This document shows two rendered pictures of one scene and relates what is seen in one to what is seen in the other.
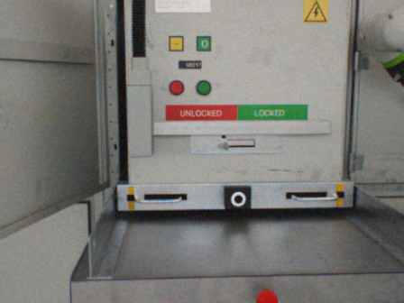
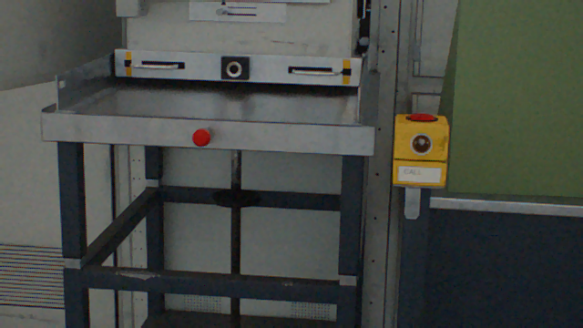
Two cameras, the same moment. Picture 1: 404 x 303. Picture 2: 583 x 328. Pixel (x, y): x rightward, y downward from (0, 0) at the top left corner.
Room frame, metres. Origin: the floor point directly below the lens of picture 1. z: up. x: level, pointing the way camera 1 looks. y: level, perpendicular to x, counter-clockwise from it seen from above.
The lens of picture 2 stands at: (-0.77, -0.52, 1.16)
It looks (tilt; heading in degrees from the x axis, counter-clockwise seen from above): 14 degrees down; 10
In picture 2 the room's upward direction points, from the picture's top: 1 degrees clockwise
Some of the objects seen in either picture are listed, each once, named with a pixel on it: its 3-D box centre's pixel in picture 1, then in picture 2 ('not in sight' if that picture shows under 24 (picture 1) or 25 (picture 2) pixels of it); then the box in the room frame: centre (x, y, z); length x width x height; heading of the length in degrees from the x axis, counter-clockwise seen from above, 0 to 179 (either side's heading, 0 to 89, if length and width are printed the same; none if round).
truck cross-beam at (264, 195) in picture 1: (235, 193); (238, 66); (1.09, -0.08, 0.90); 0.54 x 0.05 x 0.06; 93
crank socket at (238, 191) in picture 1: (237, 197); (235, 67); (1.05, -0.08, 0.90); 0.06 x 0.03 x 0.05; 93
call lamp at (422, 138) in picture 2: not in sight; (421, 144); (0.52, -0.50, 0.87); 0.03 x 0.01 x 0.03; 94
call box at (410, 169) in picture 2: not in sight; (419, 149); (0.57, -0.49, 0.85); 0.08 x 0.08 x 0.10; 4
